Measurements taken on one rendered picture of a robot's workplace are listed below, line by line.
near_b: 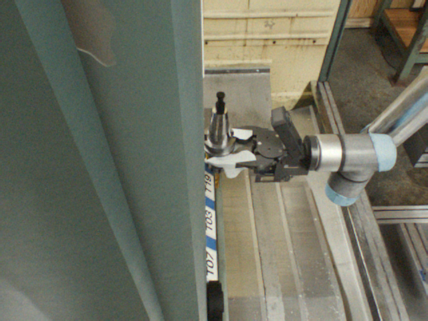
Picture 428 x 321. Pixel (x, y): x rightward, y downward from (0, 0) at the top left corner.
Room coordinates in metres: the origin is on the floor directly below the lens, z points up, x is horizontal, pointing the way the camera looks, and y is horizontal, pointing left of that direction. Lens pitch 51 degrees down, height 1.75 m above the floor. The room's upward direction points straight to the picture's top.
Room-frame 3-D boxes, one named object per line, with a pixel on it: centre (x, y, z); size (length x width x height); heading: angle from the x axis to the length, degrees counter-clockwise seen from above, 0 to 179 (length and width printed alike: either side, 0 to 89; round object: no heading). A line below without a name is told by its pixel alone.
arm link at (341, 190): (0.50, -0.30, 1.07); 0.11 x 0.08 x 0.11; 141
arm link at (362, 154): (0.49, -0.30, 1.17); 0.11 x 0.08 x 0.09; 91
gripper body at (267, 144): (0.48, -0.14, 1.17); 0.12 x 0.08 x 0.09; 91
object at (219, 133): (0.48, -0.01, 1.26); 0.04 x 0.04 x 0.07
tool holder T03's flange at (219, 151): (0.48, -0.01, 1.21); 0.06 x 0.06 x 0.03
